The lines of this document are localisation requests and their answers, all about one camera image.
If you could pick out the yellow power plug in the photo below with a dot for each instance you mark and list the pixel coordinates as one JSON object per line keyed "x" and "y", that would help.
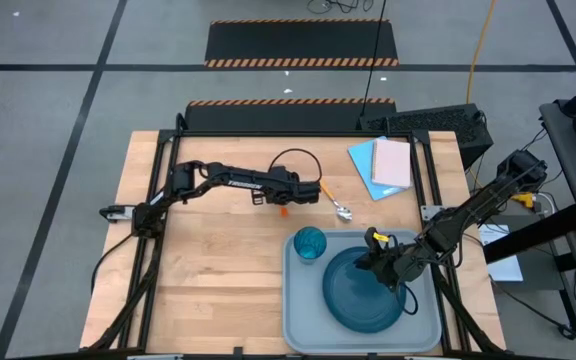
{"x": 524, "y": 199}

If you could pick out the dark blue round plate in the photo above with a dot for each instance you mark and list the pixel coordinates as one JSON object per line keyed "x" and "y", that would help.
{"x": 358, "y": 305}

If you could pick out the white paper sheet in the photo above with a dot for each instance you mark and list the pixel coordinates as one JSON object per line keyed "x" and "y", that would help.
{"x": 505, "y": 265}

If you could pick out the black perforated computer case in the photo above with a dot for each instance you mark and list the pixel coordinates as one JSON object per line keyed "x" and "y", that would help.
{"x": 433, "y": 122}

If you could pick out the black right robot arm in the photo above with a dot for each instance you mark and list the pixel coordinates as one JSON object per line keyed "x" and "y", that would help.
{"x": 468, "y": 210}

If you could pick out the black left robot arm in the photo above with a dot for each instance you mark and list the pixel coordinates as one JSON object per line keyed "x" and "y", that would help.
{"x": 233, "y": 179}

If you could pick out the blue notebook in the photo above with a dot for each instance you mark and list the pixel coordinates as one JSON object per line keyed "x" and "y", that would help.
{"x": 360, "y": 162}

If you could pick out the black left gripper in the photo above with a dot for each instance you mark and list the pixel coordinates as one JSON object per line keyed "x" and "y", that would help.
{"x": 284, "y": 187}

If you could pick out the black hazard-striped floor mat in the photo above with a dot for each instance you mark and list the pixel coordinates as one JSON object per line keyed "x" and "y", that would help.
{"x": 288, "y": 116}
{"x": 298, "y": 42}

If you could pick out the grey plastic tray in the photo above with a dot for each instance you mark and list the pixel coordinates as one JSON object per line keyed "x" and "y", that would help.
{"x": 303, "y": 320}

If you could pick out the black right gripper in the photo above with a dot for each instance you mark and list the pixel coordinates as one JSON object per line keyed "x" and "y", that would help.
{"x": 388, "y": 265}

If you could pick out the teal faceted plastic cup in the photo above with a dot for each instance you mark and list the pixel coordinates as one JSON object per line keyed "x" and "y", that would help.
{"x": 310, "y": 243}

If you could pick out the pink spiral notebook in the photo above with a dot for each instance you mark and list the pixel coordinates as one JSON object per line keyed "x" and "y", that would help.
{"x": 392, "y": 162}

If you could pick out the black desk support beam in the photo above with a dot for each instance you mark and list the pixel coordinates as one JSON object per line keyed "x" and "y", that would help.
{"x": 533, "y": 235}

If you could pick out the black aluminium rig frame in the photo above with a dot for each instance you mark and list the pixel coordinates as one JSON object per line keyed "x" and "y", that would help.
{"x": 293, "y": 134}

